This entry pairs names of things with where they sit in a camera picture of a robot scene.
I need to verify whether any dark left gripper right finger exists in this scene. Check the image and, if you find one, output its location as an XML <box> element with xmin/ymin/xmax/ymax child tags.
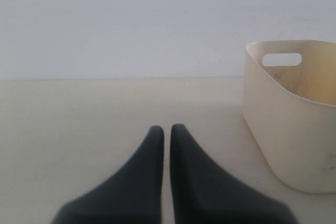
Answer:
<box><xmin>170</xmin><ymin>124</ymin><xmax>298</xmax><ymax>223</ymax></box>

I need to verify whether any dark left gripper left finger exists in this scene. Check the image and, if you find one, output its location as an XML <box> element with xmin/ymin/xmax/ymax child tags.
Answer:
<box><xmin>52</xmin><ymin>125</ymin><xmax>164</xmax><ymax>223</ymax></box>

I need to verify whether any cream plastic bin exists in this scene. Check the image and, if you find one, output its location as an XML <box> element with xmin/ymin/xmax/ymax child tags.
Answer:
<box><xmin>242</xmin><ymin>40</ymin><xmax>335</xmax><ymax>193</ymax></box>

